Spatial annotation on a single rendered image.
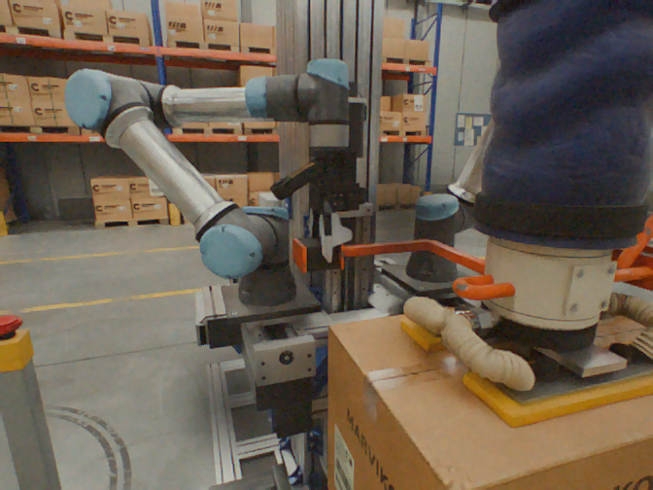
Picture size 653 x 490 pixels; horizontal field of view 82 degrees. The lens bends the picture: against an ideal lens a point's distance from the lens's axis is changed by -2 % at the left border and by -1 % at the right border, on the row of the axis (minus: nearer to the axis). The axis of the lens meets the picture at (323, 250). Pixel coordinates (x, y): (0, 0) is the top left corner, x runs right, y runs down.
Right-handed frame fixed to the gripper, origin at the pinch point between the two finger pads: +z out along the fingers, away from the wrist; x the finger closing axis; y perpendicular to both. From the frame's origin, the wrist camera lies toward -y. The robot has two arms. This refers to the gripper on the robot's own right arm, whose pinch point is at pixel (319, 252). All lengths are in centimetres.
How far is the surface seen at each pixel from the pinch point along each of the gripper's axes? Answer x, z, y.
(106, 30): 677, -201, -148
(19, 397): 20, 34, -65
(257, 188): 731, 65, 86
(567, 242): -34.8, -8.4, 23.4
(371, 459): -27.9, 25.5, -0.3
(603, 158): -35.9, -19.0, 25.7
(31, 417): 21, 40, -64
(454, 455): -42.0, 12.9, 3.1
